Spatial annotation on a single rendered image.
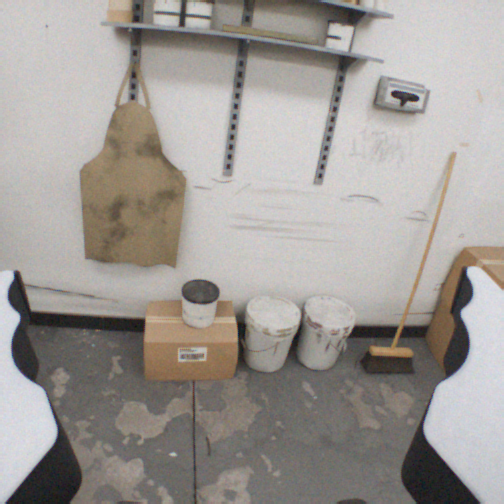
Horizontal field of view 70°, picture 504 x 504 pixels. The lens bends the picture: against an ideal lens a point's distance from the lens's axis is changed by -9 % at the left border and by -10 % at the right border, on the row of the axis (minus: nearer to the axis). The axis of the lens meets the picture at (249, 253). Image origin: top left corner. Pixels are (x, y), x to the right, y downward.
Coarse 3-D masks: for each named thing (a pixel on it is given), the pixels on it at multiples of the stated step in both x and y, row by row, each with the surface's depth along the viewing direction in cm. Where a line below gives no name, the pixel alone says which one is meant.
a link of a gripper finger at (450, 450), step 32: (480, 288) 10; (480, 320) 8; (448, 352) 9; (480, 352) 8; (448, 384) 7; (480, 384) 7; (448, 416) 6; (480, 416) 6; (416, 448) 6; (448, 448) 6; (480, 448) 6; (416, 480) 6; (448, 480) 5; (480, 480) 5
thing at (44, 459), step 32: (0, 288) 9; (0, 320) 8; (0, 352) 7; (32, 352) 9; (0, 384) 7; (32, 384) 7; (0, 416) 6; (32, 416) 6; (0, 448) 6; (32, 448) 6; (64, 448) 6; (0, 480) 5; (32, 480) 5; (64, 480) 6
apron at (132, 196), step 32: (128, 128) 178; (96, 160) 182; (128, 160) 185; (160, 160) 187; (96, 192) 189; (128, 192) 193; (160, 192) 195; (96, 224) 198; (128, 224) 202; (160, 224) 204; (96, 256) 208; (128, 256) 211; (160, 256) 214
